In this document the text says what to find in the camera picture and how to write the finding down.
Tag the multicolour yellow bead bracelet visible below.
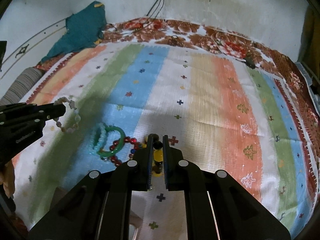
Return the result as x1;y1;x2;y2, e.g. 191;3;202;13
130;134;166;177

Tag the grey striped pillow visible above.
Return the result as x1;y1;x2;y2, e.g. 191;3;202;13
1;67;46;106

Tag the person left hand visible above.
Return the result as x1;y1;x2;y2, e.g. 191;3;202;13
0;161;15;198

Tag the small black device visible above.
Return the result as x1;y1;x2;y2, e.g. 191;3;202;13
244;57;256;69

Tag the green jade bangle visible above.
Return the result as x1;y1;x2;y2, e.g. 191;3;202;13
92;123;126;159

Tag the floral red brown bedsheet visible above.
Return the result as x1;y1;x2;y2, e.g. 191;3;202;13
35;17;320;205

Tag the light aqua bead bracelet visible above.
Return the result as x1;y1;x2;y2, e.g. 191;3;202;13
92;123;109;153

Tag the dark tangled item on bedsheet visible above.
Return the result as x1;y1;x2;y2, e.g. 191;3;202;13
168;35;184;47

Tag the dark red bead bracelet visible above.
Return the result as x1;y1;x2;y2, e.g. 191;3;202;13
100;136;142;168

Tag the striped colourful woven mat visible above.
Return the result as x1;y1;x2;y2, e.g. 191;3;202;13
14;43;319;236

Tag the pale pink bead bracelet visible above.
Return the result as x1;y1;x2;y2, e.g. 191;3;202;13
53;96;82;133

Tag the teal folded cloth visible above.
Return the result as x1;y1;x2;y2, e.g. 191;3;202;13
41;1;107;63

